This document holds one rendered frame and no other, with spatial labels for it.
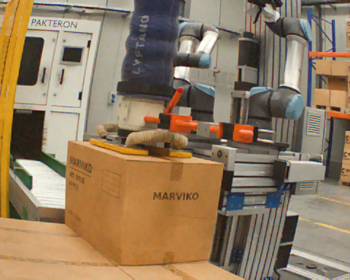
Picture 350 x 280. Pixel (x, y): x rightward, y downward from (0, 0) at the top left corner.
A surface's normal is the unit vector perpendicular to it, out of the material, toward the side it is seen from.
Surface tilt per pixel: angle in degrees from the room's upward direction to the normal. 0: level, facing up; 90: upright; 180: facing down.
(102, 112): 90
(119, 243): 90
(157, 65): 74
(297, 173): 90
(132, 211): 90
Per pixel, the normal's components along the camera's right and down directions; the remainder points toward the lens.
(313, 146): 0.47, 0.10
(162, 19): 0.34, -0.14
